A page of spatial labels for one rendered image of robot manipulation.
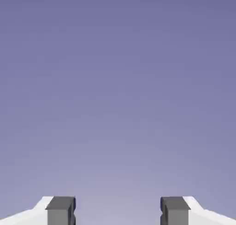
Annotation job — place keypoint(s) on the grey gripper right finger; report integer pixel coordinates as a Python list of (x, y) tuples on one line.
[(177, 213)]

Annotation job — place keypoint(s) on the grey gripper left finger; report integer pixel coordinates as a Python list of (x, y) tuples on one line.
[(58, 213)]

